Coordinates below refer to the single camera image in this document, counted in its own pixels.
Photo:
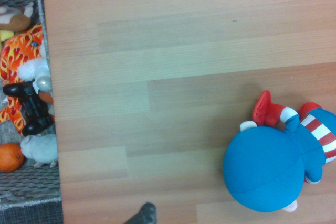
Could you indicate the orange fruit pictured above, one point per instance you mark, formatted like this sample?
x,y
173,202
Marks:
x,y
9,157

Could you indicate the brown and cream plush animal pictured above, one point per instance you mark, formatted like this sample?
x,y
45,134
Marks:
x,y
15,20

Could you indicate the small gray plush animal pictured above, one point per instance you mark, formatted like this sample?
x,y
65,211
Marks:
x,y
39,149

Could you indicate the blue red striped stuffed toy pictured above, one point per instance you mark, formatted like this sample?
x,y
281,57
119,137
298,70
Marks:
x,y
262,166

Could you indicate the orange flame pattern plush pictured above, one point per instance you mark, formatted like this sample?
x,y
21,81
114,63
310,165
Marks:
x,y
18,53

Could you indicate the black plastic dumbbell toy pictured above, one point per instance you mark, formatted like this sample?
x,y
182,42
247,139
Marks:
x,y
32,103

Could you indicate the small silver gray toy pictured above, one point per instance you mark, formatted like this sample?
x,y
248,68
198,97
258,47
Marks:
x,y
43,82

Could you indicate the gray woven wicker basket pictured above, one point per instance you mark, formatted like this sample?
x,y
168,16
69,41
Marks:
x,y
26,184

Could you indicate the dark gray gripper finger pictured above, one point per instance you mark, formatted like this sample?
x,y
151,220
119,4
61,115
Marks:
x,y
145,214

